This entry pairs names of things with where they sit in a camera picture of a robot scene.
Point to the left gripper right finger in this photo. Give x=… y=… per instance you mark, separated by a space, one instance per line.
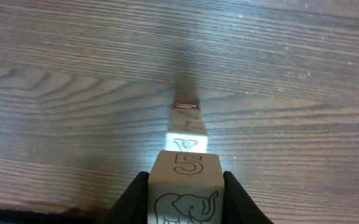
x=238 y=206

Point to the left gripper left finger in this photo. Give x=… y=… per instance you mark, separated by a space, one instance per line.
x=131 y=207

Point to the wooden block elephant picture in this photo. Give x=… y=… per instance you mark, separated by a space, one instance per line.
x=185 y=187

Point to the wooden block letter X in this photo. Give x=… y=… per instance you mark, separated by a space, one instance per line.
x=186 y=143

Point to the wooden block yellow side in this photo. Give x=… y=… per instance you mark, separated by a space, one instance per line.
x=186 y=121

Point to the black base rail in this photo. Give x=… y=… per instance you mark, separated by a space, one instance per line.
x=70 y=216

